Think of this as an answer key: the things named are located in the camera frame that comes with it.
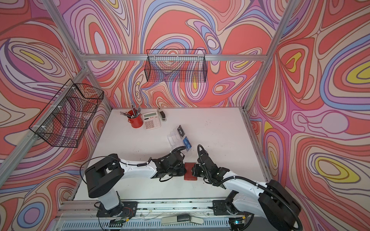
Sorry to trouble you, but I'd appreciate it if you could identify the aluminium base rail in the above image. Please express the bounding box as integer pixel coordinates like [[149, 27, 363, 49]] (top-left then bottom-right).
[[60, 197, 295, 220]]

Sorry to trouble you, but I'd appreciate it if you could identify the blue credit card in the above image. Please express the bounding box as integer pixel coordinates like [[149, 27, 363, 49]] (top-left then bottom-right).
[[183, 137, 192, 151]]

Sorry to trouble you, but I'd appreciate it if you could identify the black wire basket left wall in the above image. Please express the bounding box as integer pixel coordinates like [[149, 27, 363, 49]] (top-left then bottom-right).
[[29, 79, 104, 148]]

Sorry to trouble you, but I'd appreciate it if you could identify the red leather card holder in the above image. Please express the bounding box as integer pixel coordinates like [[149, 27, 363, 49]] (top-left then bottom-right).
[[184, 162, 197, 181]]

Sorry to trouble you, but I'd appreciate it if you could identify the black corrugated cable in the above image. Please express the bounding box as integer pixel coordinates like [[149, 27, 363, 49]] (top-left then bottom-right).
[[222, 176, 304, 231]]

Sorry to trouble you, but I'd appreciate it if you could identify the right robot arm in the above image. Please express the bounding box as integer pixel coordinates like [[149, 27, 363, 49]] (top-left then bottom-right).
[[192, 145, 303, 231]]

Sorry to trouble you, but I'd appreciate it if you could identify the black wire basket back wall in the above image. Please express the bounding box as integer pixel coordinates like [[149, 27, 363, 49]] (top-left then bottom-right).
[[144, 49, 208, 83]]

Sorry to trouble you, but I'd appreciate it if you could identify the black VIP credit card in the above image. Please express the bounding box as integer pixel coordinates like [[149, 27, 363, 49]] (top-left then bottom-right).
[[177, 125, 185, 138]]

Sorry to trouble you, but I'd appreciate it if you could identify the aluminium frame post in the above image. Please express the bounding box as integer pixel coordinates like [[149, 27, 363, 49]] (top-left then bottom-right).
[[43, 0, 113, 112]]

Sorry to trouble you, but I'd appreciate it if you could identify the pens and pencils bunch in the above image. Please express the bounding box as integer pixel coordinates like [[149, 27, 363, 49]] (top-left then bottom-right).
[[120, 103, 142, 119]]

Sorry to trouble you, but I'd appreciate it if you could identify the grey foot pedal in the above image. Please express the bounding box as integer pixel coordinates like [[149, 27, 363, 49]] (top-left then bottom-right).
[[161, 214, 204, 226]]

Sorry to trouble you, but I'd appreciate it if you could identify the clear acrylic card stand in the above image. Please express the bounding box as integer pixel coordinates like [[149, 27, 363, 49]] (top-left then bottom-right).
[[167, 127, 190, 152]]

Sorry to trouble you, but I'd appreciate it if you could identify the grey black stapler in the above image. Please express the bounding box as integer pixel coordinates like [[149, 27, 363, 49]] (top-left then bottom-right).
[[158, 108, 167, 122]]

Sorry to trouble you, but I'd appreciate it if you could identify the red metal pen bucket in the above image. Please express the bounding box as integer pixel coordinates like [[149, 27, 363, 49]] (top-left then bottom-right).
[[128, 115, 144, 129]]

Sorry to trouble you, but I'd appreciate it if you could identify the black wire basket wall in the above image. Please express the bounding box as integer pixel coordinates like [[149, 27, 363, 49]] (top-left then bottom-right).
[[144, 49, 208, 83], [29, 79, 104, 148]]

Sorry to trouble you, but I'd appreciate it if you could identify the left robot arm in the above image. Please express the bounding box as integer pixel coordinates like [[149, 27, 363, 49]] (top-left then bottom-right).
[[84, 146, 186, 211]]

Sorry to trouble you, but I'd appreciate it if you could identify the pink desk calculator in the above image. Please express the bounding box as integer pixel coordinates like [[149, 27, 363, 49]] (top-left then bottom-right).
[[142, 111, 161, 130]]

